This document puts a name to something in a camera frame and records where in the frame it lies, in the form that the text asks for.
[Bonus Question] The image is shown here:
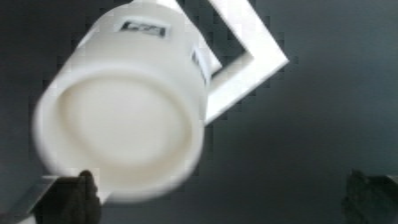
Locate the white left rail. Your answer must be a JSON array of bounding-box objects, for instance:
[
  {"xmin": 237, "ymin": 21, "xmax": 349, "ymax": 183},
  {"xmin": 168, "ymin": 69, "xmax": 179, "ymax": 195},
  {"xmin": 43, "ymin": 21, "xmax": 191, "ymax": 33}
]
[{"xmin": 203, "ymin": 0, "xmax": 289, "ymax": 76}]

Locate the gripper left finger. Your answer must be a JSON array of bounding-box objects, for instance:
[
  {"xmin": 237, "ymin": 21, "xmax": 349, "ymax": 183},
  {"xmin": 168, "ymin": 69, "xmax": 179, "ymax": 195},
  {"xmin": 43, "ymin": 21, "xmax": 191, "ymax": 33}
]
[{"xmin": 0, "ymin": 169, "xmax": 113, "ymax": 224}]

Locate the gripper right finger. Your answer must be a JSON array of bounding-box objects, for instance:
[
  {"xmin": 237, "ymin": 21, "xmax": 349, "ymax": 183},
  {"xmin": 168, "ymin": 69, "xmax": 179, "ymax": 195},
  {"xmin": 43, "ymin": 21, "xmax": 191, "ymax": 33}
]
[{"xmin": 344, "ymin": 170, "xmax": 398, "ymax": 224}]

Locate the white lamp shade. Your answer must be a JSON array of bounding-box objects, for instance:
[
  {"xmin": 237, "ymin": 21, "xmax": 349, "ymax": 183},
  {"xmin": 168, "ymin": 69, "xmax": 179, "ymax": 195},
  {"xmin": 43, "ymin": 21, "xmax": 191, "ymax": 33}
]
[{"xmin": 35, "ymin": 0, "xmax": 212, "ymax": 203}]

